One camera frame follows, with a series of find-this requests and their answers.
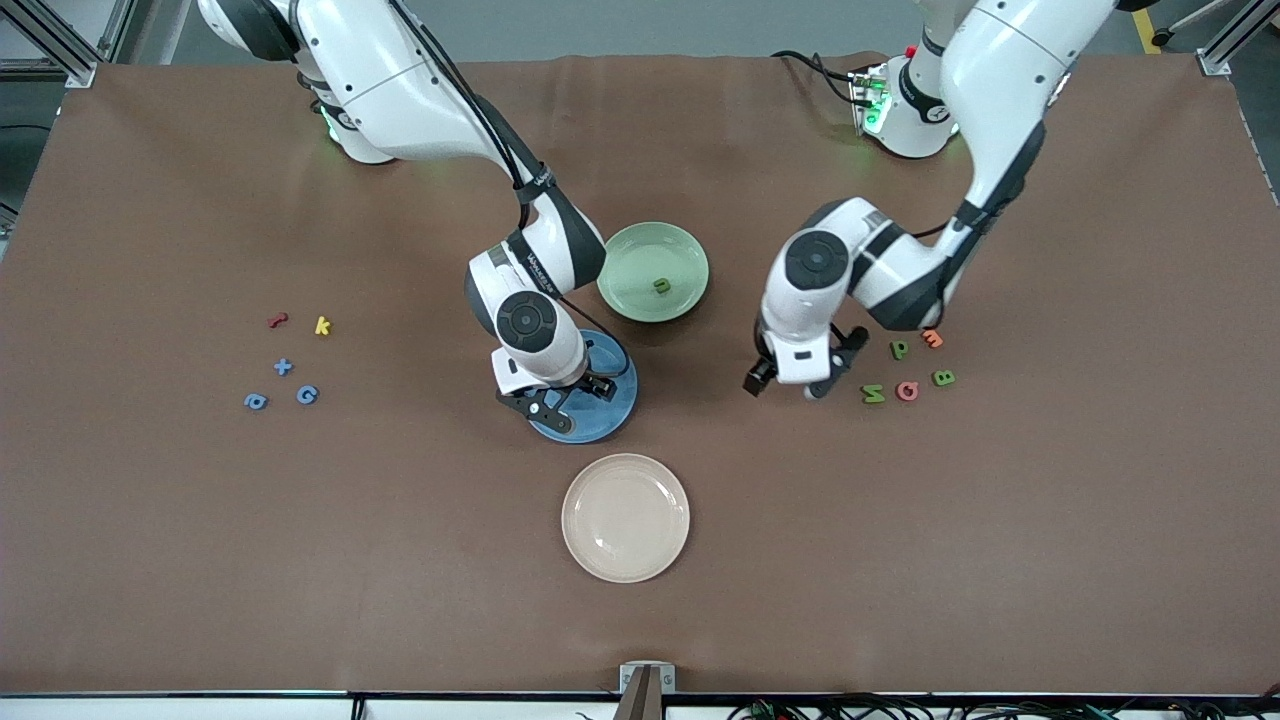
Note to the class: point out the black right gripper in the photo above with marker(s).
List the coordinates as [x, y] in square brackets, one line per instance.
[598, 384]

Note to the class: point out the green foam letter N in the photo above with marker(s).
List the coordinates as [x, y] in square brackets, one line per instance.
[873, 393]

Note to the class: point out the green foam letter P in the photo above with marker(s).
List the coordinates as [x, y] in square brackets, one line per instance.
[897, 350]

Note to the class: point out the blue foam letter G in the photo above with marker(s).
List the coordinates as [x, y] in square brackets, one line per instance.
[300, 395]

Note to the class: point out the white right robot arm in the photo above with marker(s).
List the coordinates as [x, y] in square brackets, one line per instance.
[380, 80]

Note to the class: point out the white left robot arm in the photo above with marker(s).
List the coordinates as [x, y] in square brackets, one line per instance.
[1000, 80]

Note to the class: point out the blue plate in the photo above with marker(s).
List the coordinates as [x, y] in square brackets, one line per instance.
[610, 420]

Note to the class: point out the beige plate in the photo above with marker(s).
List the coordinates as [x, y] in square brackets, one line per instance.
[625, 518]

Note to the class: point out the green plate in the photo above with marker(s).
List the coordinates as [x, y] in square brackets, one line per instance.
[660, 260]

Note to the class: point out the brown table mat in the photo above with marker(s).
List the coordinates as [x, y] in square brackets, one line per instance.
[400, 560]

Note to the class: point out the silver camera mount bracket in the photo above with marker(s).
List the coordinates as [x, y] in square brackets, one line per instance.
[645, 700]

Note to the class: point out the white table edge rail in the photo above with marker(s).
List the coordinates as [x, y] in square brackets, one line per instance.
[200, 710]

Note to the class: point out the aluminium frame profile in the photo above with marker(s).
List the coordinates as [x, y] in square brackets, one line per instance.
[1215, 62]
[78, 70]

